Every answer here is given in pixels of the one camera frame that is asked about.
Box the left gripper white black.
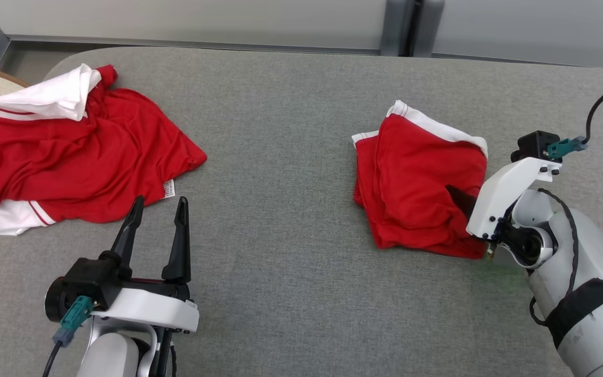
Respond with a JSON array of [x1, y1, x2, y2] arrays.
[[92, 196, 200, 334]]

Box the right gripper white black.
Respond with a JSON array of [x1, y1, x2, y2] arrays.
[[445, 157, 563, 242]]

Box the red bulls shorts white trim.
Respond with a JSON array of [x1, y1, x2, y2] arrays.
[[352, 99, 489, 260]]

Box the red jersey shirt white sleeves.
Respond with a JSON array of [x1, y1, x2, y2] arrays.
[[0, 63, 208, 236]]

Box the left teal plug camera cable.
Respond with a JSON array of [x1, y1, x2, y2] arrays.
[[42, 296, 95, 377]]

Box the teal plug camera cable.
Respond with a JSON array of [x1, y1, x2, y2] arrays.
[[546, 77, 603, 160], [42, 296, 95, 377]]

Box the right teal plug camera cable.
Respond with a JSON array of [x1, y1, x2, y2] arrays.
[[546, 77, 603, 160]]

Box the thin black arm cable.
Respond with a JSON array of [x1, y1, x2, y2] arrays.
[[529, 187, 580, 327]]

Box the grey metal partition post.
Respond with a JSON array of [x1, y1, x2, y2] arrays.
[[380, 0, 444, 57]]

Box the grey metal floor rail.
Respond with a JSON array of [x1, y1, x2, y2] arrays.
[[7, 35, 386, 56]]

